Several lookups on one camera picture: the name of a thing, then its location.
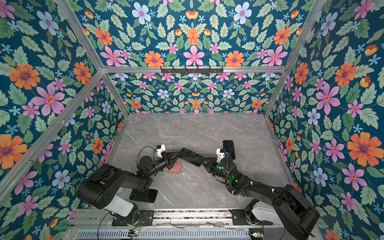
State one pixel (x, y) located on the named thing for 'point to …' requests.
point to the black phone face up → (191, 156)
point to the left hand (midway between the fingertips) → (181, 151)
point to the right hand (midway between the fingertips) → (198, 159)
